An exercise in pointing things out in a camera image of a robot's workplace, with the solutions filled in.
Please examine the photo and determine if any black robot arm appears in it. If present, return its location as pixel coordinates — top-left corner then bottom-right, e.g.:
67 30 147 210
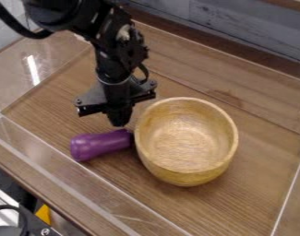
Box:
22 0 156 127

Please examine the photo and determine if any yellow warning sticker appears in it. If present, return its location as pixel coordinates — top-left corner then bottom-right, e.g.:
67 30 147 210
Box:
34 205 52 225

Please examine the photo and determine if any brown wooden bowl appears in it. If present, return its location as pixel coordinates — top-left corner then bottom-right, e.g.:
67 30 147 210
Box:
133 97 239 187

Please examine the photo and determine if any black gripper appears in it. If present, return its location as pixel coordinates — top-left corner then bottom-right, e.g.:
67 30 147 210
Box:
73 76 156 127

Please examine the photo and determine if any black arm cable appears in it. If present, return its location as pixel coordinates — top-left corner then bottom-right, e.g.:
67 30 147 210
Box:
0 1 55 41

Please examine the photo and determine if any purple toy eggplant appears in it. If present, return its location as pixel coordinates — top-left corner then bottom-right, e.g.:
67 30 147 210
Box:
69 129 133 161

